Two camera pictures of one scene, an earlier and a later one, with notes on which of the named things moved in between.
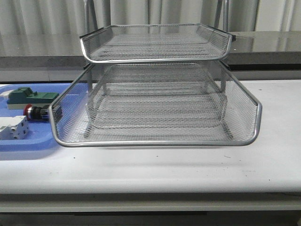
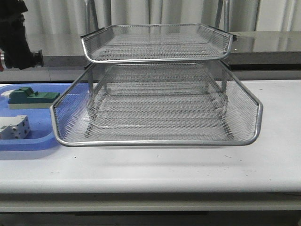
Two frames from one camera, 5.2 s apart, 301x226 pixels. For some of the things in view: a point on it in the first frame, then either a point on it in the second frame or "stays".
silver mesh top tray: (156, 43) stays
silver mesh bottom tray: (170, 104) stays
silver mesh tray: (153, 103) stays
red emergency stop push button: (36, 113) -> (1, 60)
